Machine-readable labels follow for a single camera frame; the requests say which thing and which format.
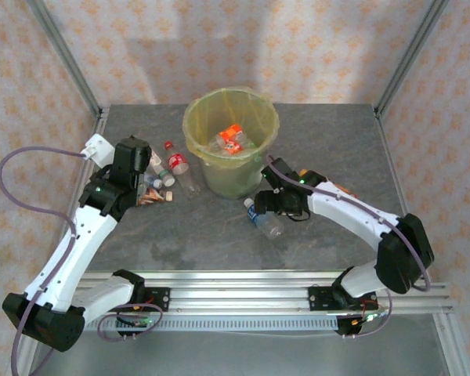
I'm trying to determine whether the blue label white cap bottle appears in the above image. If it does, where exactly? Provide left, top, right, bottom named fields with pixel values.
left=244, top=197, right=285, bottom=240

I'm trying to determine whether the orange juice bottle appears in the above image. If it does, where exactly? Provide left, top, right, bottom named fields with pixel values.
left=299, top=168, right=358, bottom=197

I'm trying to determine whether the green mesh waste bin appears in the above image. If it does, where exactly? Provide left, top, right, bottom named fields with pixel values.
left=183, top=86, right=280, bottom=201

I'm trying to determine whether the yellow plastic bin liner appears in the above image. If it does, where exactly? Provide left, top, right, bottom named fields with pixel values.
left=183, top=86, right=280, bottom=170

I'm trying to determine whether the red label cola bottle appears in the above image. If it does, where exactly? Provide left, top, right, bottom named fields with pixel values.
left=163, top=140, right=201, bottom=195

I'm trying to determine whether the small circuit board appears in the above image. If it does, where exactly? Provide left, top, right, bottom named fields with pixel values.
left=119, top=315, right=154, bottom=330
left=352, top=309, right=389, bottom=326

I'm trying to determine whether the white label green ring bottle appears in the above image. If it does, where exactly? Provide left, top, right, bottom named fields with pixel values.
left=148, top=150, right=176, bottom=188

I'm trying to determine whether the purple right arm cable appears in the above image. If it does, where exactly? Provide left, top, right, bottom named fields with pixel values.
left=265, top=155, right=432, bottom=340

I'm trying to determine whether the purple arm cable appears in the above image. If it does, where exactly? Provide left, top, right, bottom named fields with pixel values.
left=265, top=155, right=432, bottom=340
left=0, top=145, right=164, bottom=376

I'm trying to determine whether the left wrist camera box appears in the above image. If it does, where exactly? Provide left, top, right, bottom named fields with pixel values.
left=81, top=133, right=117, bottom=165

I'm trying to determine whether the aluminium table side rail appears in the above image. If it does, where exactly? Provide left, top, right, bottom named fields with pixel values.
left=374, top=107, right=470, bottom=376
left=3, top=107, right=110, bottom=376

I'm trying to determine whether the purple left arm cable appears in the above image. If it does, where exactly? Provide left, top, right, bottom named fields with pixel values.
left=0, top=145, right=164, bottom=376

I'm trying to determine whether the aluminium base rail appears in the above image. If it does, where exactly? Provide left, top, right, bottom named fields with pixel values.
left=25, top=269, right=454, bottom=315

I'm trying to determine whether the grey slotted cable duct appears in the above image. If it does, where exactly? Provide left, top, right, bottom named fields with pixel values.
left=81, top=316, right=340, bottom=332

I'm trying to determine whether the aluminium frame post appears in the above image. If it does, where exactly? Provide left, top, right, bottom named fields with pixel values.
left=375, top=0, right=450, bottom=118
left=26, top=0, right=103, bottom=118

